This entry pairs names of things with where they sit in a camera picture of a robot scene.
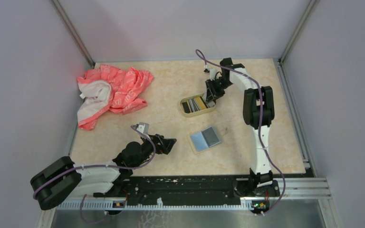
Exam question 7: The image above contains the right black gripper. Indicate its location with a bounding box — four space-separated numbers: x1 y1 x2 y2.
205 77 233 104

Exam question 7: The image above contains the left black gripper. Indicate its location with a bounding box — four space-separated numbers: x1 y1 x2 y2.
133 133 176 169

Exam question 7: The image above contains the cream card holder tray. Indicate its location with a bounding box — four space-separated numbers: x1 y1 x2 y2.
180 93 216 117

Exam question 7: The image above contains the beige card sleeve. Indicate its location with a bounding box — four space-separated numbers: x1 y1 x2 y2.
187 126 223 154

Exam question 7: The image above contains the grey blue credit card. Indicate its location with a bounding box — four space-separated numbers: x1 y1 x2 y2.
188 132 209 152

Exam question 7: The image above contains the black credit card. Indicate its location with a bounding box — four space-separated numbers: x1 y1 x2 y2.
201 127 222 148

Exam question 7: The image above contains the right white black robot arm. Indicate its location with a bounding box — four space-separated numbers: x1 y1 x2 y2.
204 58 275 196

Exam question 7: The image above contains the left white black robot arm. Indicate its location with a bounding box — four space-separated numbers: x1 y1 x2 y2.
30 134 177 210

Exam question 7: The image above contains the pink white crumpled cloth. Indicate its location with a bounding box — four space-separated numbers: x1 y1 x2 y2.
77 64 154 131

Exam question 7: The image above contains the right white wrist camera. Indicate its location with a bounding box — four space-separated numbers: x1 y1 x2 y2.
206 68 219 81

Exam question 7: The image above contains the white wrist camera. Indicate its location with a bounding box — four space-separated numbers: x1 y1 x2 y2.
136 122 150 135
206 68 219 81

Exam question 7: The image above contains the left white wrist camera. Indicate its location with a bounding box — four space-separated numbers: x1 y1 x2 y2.
136 122 150 135

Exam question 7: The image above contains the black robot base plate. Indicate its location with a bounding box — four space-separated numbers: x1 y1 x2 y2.
94 175 280 206

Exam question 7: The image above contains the aluminium front frame rail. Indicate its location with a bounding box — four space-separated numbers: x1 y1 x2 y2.
39 176 337 228

